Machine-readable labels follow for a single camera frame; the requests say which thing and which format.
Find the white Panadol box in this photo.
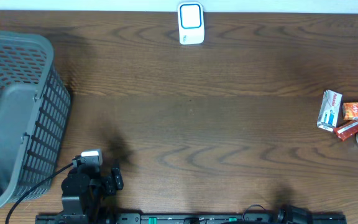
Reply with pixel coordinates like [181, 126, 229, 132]
[316, 90, 342, 132]

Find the red Top chocolate bar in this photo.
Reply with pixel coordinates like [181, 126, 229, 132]
[334, 120, 358, 141]

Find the orange small packet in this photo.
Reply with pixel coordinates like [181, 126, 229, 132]
[342, 102, 358, 120]

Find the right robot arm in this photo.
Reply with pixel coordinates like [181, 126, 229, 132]
[277, 205, 312, 224]

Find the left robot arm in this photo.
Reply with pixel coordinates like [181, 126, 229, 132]
[56, 156, 124, 224]

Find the white barcode scanner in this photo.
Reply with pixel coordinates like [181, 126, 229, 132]
[177, 2, 205, 45]

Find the grey plastic basket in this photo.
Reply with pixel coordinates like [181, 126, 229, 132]
[0, 30, 71, 208]

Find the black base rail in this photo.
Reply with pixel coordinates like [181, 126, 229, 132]
[35, 213, 347, 224]

